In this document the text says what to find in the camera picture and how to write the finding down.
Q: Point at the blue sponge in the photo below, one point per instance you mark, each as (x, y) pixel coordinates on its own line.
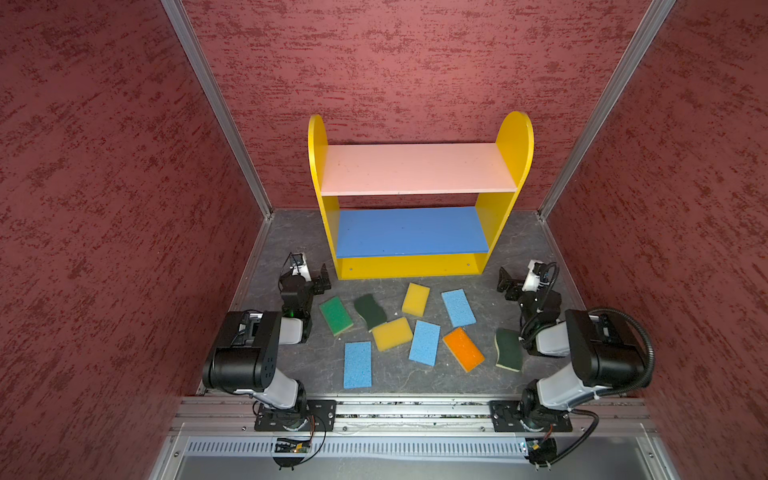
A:
(357, 365)
(458, 308)
(424, 344)

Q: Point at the aluminium rail frame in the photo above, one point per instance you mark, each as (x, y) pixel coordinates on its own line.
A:
(460, 428)

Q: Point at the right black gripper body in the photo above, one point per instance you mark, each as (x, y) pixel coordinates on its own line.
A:
(524, 298)

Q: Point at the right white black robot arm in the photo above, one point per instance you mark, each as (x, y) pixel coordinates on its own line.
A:
(609, 353)

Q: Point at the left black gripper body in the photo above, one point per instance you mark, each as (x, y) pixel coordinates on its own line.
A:
(315, 288)

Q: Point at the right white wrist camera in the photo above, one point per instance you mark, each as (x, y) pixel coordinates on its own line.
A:
(537, 276)

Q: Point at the bright green sponge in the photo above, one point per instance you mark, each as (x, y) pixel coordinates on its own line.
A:
(336, 316)

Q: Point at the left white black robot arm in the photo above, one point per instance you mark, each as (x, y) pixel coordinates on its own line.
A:
(243, 359)

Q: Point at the yellow sponge front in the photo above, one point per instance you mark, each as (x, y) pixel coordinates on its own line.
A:
(392, 334)

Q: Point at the dark green wavy sponge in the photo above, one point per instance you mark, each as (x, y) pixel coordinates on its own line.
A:
(371, 312)
(509, 350)

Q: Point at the yellow shelf with coloured boards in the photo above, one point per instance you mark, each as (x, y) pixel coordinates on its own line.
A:
(423, 241)

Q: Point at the yellow sponge back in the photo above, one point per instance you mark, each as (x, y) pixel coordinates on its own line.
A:
(415, 300)

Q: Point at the dark green wavy sponge right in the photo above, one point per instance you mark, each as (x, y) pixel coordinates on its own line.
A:
(509, 350)

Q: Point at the orange sponge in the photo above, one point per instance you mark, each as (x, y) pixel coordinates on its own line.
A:
(464, 350)

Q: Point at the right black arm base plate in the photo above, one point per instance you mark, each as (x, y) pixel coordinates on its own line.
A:
(519, 417)

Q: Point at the dark green wavy sponge left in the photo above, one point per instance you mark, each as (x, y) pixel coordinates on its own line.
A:
(371, 312)

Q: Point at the yellow sponge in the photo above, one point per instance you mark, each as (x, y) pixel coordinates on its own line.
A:
(415, 300)
(392, 334)

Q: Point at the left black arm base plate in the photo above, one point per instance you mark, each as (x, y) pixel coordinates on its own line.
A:
(309, 416)

